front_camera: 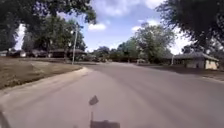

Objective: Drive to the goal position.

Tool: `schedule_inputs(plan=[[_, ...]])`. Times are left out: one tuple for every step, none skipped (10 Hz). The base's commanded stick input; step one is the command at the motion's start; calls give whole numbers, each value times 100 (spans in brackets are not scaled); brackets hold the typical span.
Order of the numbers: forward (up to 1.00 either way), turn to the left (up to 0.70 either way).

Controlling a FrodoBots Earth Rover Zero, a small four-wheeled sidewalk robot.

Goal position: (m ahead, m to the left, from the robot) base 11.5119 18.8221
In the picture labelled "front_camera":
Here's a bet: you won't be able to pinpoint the pale pole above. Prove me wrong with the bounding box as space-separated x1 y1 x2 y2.
71 24 80 66

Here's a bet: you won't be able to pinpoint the grey asphalt road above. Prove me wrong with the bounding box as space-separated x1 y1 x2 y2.
0 62 224 128

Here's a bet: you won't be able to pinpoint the group of green trees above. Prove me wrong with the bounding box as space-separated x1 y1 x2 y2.
87 22 177 65

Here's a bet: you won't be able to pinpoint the row of low houses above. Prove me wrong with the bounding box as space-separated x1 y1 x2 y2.
0 48 88 60

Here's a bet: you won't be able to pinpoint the pale concrete kerb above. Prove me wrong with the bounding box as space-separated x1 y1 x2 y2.
0 66 93 113

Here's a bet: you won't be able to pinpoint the large dark trees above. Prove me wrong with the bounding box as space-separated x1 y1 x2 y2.
0 0 98 60

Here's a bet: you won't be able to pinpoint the shaded grass verge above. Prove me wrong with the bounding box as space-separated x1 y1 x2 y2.
143 64 224 83

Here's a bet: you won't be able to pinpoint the yellowish low house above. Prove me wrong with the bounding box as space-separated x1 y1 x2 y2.
170 51 221 71

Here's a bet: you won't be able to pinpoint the dry grass verge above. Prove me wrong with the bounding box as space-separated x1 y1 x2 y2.
0 56 83 91

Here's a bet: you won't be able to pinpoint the large dark tree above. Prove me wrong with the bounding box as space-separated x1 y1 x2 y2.
154 0 224 55

